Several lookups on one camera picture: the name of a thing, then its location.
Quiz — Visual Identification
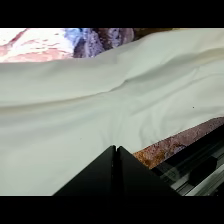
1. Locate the white shirt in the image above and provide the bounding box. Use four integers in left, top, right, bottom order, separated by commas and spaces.
0, 27, 224, 197

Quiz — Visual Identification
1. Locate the silver frame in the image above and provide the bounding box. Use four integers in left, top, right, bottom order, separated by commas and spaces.
151, 139, 224, 197

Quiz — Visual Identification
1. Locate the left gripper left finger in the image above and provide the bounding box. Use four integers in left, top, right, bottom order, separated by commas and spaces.
53, 144, 117, 197

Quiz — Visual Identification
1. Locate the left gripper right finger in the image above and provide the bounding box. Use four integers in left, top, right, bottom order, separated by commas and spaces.
115, 145, 182, 197

